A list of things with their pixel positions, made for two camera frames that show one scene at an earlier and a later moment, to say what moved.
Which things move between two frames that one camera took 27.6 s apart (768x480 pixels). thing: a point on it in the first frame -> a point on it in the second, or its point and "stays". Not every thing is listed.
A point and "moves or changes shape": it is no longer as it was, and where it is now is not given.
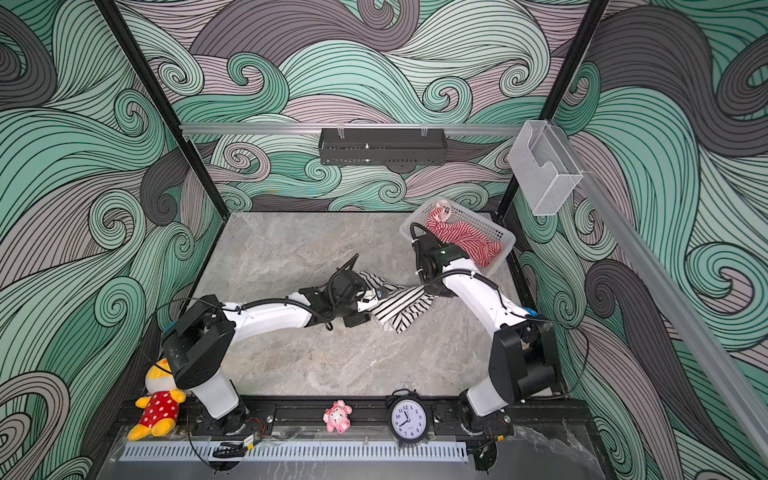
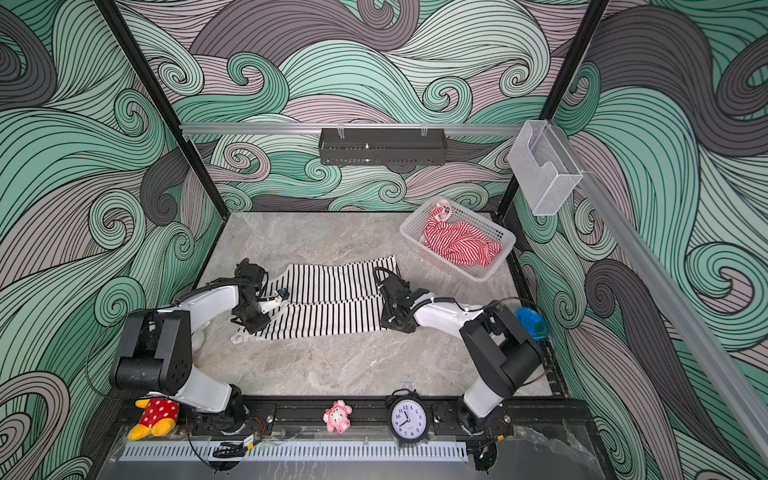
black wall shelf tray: (383, 146) stays
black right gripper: (429, 289) -> (384, 319)
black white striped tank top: (398, 307) moves or changes shape
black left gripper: (360, 319) -> (254, 326)
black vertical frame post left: (173, 118) stays
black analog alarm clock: (409, 418) stays
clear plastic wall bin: (544, 167) stays
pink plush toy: (337, 417) stays
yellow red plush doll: (161, 404) stays
